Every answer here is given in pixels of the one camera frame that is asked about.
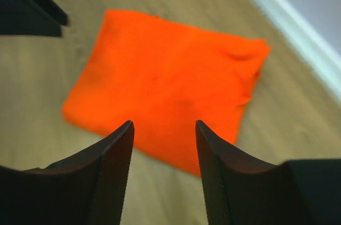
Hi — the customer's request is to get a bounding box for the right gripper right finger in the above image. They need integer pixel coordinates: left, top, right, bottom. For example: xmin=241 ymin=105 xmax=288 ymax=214
xmin=196 ymin=120 xmax=340 ymax=224

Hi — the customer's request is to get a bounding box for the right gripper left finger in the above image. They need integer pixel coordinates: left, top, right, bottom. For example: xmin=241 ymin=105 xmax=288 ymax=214
xmin=1 ymin=121 xmax=134 ymax=224

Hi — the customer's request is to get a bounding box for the orange t-shirt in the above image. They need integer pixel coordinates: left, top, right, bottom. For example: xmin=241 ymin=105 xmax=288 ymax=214
xmin=62 ymin=10 xmax=271 ymax=176

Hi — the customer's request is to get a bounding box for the aluminium frame rail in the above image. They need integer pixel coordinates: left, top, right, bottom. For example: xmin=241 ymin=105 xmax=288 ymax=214
xmin=254 ymin=0 xmax=340 ymax=100

